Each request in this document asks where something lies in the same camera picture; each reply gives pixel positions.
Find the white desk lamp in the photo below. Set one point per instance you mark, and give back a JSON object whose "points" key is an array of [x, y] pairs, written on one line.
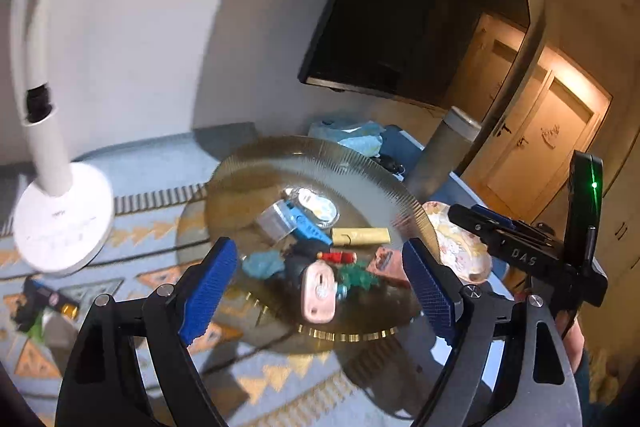
{"points": [[60, 217]]}

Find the black monitor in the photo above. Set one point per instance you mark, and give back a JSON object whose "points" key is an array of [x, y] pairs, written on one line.
{"points": [[400, 7]]}

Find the clear plastic packet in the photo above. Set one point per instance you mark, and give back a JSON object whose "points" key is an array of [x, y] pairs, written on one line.
{"points": [[275, 224]]}

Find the wooden door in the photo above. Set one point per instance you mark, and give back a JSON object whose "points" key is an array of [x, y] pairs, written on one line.
{"points": [[482, 62], [545, 142]]}

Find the black-headed white coat figurine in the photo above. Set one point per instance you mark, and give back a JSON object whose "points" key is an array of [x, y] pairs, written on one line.
{"points": [[307, 219]]}

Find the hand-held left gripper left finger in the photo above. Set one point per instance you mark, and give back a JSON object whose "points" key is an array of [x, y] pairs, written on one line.
{"points": [[210, 287]]}

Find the green leafy toy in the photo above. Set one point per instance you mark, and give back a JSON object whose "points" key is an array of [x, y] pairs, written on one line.
{"points": [[37, 332]]}

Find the pink shell-shaped dish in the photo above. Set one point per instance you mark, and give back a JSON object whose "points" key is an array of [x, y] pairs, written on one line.
{"points": [[457, 247]]}

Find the gold ribbed glass plate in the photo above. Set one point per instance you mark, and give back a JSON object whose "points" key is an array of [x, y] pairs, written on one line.
{"points": [[250, 187]]}

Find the red-clothed black-haired figurine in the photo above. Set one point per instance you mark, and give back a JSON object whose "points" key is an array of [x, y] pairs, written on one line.
{"points": [[337, 257]]}

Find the small black object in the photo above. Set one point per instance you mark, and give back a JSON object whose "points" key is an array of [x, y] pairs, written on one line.
{"points": [[390, 165]]}

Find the pink oval toy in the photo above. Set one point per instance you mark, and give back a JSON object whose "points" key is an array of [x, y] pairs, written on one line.
{"points": [[317, 294]]}

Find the person's right hand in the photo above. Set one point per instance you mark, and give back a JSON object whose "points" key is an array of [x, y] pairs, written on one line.
{"points": [[570, 332]]}

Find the grey cylindrical container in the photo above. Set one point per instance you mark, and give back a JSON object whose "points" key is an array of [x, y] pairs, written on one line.
{"points": [[440, 152]]}

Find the black dragon figurine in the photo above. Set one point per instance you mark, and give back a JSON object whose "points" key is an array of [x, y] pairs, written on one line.
{"points": [[40, 299]]}

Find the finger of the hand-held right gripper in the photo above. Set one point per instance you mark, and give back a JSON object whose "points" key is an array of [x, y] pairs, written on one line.
{"points": [[495, 217], [470, 222]]}

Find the green translucent toy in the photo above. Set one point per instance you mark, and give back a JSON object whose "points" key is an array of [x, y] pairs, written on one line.
{"points": [[357, 279]]}

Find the blue translucent toy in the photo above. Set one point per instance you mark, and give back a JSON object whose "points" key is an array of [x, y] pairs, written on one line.
{"points": [[262, 264]]}

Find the light blue cloth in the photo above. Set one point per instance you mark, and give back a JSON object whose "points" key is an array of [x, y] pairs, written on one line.
{"points": [[350, 134]]}

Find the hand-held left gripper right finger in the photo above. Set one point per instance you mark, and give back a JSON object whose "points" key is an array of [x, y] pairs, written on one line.
{"points": [[430, 292]]}

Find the white wall charger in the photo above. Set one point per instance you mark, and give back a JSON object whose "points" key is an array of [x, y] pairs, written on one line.
{"points": [[60, 332]]}

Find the patterned woven tablecloth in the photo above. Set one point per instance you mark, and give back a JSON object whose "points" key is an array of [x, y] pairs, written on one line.
{"points": [[150, 227]]}

